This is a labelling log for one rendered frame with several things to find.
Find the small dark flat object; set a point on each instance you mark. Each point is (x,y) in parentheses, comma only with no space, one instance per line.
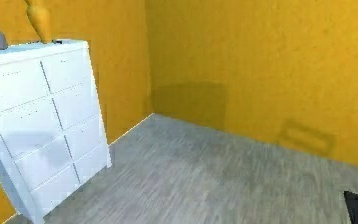
(57,41)

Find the orange vase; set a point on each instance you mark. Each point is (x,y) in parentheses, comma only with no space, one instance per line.
(39,20)

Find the white chest of drawers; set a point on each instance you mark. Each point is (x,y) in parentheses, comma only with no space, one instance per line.
(37,126)

